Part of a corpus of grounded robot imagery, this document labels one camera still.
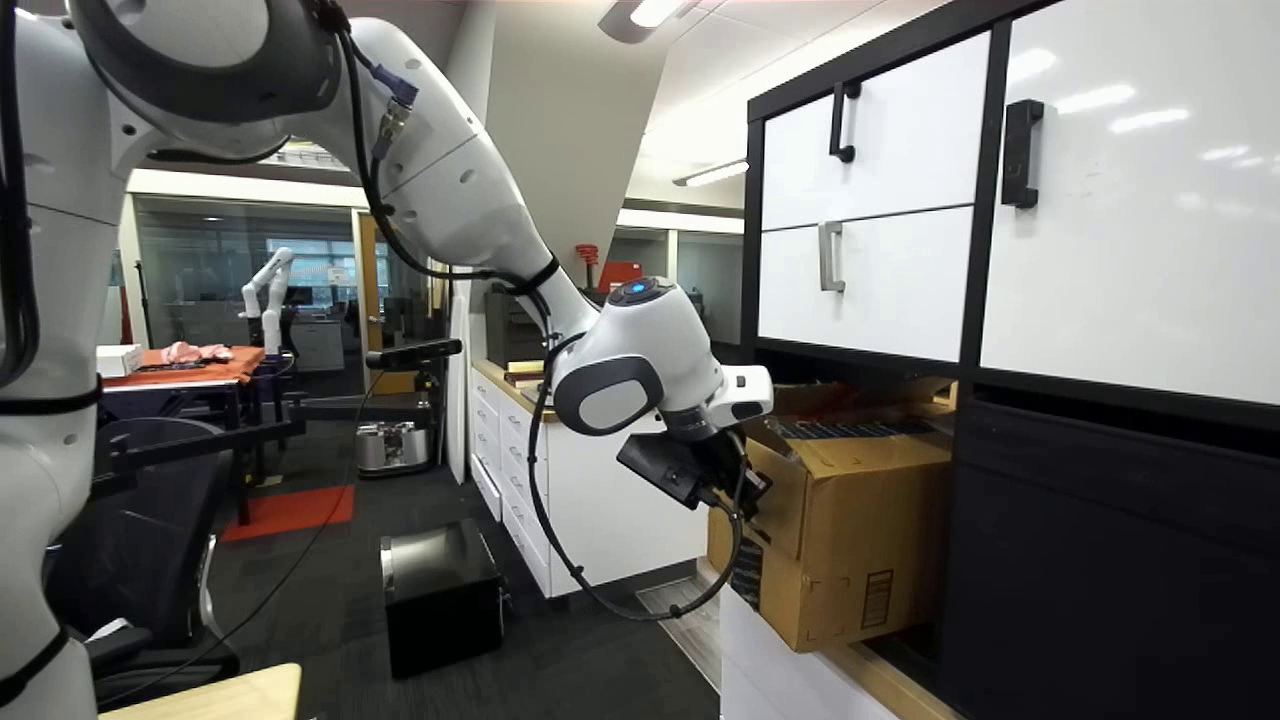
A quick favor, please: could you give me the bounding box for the white platform board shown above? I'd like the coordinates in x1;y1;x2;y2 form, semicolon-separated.
664;578;966;720

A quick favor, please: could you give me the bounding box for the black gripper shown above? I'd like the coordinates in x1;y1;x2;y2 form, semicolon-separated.
615;423;782;538

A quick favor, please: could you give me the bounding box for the red top table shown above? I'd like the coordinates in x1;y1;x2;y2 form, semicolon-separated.
96;343;271;401

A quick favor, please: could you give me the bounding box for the white cabinet drawer black handle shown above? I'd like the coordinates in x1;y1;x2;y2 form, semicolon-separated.
756;30;996;232

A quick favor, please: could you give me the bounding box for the red floor mat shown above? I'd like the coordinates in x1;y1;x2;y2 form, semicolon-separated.
217;478;361;546

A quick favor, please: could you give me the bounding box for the ceiling light panel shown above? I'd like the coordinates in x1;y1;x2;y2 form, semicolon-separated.
597;0;702;47

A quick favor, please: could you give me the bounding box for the long ceiling light strip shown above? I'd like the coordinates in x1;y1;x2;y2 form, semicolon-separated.
669;155;751;191

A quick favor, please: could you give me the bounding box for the white drawer cabinet wooden top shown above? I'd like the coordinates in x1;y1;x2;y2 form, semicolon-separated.
463;355;711;604

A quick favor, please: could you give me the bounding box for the large white cabinet door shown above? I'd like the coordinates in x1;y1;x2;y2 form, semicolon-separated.
979;0;1280;407

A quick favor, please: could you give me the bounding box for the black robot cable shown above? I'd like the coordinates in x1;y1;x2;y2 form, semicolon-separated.
523;328;751;628

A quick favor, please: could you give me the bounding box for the red machine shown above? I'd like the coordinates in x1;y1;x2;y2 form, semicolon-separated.
572;239;649;303

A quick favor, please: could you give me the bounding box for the black square bin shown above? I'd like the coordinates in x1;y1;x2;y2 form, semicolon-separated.
375;515;512;684

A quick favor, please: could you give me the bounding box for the black office chair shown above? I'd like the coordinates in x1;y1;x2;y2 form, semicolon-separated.
35;407;271;712

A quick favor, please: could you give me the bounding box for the brown carton box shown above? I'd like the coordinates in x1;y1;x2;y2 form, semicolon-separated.
703;376;961;656

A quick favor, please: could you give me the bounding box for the flat white box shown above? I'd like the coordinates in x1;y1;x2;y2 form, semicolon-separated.
92;338;149;384

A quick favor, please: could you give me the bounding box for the light wooden table corner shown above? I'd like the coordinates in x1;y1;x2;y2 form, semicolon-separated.
96;659;309;720

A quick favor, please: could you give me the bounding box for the silver metal container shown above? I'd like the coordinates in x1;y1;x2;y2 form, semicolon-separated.
351;413;437;478

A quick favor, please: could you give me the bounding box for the black cabinet unit frame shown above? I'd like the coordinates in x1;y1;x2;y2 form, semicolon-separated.
736;0;1280;720

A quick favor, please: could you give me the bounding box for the black printer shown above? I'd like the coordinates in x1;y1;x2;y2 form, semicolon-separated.
482;285;552;366

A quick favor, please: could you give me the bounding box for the black horizontal bar stand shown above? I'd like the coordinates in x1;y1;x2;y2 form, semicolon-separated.
365;333;467;371

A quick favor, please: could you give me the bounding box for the white cabinet drawer silver handle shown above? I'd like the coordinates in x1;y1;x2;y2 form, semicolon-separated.
751;203;979;366

